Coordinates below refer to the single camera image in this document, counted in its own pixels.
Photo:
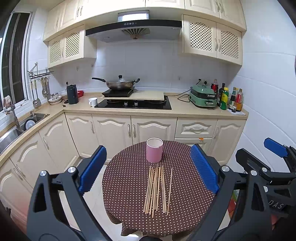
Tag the pink cylindrical utensil holder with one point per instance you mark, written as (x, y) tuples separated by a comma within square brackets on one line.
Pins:
[(154, 150)]

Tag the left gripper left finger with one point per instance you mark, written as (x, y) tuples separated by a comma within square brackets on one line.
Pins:
[(46, 216)]

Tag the hanging ladle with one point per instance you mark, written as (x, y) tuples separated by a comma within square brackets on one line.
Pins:
[(44, 87)]

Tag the steel sink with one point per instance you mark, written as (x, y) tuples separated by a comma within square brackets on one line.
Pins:
[(15, 132)]

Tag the beige cutting board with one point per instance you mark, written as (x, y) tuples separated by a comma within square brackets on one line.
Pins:
[(147, 95)]

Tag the orange seasoning bottle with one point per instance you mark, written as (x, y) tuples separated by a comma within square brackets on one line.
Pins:
[(239, 100)]

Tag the chrome faucet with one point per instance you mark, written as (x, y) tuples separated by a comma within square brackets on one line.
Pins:
[(9, 108)]

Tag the green yellow oil bottle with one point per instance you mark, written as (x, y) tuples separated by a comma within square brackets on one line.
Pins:
[(224, 98)]

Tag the black induction cooker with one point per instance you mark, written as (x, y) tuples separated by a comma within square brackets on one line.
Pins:
[(118, 93)]

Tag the red cap bottle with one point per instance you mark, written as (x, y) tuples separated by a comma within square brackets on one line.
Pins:
[(215, 86)]

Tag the range hood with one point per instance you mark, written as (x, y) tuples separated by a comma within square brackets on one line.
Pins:
[(150, 24)]

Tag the white mug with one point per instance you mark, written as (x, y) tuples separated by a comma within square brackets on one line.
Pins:
[(93, 101)]

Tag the green electric grill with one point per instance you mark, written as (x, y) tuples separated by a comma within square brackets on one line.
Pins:
[(203, 96)]

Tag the black electric kettle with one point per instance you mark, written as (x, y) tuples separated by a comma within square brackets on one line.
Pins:
[(72, 94)]

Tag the wall utensil rack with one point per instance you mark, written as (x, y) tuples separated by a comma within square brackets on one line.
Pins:
[(36, 73)]

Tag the black gas hob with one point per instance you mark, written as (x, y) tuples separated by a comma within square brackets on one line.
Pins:
[(138, 104)]

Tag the dark sauce bottle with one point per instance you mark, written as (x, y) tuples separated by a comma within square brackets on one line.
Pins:
[(220, 91)]

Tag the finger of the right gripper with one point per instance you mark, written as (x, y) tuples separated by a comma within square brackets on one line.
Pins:
[(249, 162), (283, 151)]

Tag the black wok with lid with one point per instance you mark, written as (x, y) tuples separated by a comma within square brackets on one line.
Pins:
[(118, 84)]

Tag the window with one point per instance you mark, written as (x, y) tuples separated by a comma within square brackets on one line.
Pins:
[(13, 48)]

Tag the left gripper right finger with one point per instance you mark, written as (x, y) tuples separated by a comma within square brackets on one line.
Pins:
[(251, 219)]

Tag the brown polka dot tablecloth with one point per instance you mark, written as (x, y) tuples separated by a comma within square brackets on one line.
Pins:
[(124, 186)]

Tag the hanging metal spatula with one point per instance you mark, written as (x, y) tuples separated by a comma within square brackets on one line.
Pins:
[(37, 101)]

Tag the stacked bowls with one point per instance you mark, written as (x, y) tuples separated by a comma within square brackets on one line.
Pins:
[(54, 99)]

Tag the red container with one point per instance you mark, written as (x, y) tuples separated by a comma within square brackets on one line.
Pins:
[(80, 93)]

